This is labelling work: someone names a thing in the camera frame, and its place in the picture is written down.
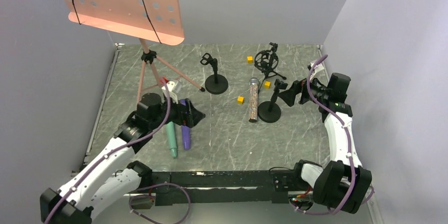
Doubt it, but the black round-base clip stand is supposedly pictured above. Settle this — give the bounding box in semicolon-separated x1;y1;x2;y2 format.
200;53;228;95

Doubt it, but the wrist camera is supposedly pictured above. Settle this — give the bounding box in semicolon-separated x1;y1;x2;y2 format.
307;61;324;79
161;78;182;103

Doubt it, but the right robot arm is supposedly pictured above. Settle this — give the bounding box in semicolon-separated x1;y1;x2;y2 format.
278;73;372;214

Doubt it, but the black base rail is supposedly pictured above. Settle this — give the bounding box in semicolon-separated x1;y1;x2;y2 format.
135;169;309;206

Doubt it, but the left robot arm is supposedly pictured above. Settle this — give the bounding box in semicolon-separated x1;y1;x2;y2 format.
40;93;205;223

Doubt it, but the purple microphone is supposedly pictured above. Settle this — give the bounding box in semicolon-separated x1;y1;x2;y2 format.
179;99;192;151

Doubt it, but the black round-base clamp stand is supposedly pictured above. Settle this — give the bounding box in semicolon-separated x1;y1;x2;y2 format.
258;79;288;123

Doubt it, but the mint green microphone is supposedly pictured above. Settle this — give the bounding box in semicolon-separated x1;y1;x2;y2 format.
165;122;178;158

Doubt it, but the yellow cube near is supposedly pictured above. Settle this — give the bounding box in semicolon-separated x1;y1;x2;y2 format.
237;96;244;104

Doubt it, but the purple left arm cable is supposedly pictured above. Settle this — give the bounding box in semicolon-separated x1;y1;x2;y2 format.
43;86;191;224

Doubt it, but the glitter silver microphone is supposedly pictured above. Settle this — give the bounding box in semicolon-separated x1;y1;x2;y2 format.
249;77;259;123

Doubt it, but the aluminium table frame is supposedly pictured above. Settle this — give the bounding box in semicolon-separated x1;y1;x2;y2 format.
71;43;124;178

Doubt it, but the black shock mount tripod stand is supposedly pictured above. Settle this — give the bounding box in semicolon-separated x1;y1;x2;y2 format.
254;42;287;93

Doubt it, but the yellow cube middle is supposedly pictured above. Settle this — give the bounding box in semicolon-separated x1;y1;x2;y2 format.
264;81;271;89

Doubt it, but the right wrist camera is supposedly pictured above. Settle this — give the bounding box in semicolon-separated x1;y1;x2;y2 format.
307;61;324;79

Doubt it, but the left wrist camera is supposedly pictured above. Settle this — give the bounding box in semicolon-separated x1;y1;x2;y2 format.
161;78;182;103

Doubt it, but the pink perforated music stand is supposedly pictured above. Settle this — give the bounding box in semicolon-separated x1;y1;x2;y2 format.
64;0;205;99

